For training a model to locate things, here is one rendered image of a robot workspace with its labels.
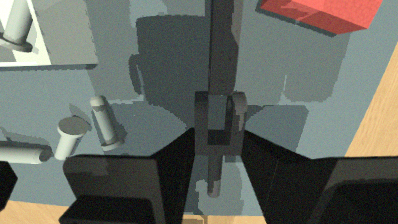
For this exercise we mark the white divided parts tray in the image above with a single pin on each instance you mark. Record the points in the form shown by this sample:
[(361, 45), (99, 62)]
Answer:
[(62, 28)]

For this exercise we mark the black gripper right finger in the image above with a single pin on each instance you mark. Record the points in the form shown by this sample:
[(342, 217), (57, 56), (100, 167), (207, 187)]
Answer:
[(294, 189)]

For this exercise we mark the salmon-red block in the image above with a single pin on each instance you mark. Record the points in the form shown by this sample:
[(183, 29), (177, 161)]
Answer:
[(337, 16)]

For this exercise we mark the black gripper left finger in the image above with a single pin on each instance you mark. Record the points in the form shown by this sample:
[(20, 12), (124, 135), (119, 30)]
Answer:
[(162, 177)]

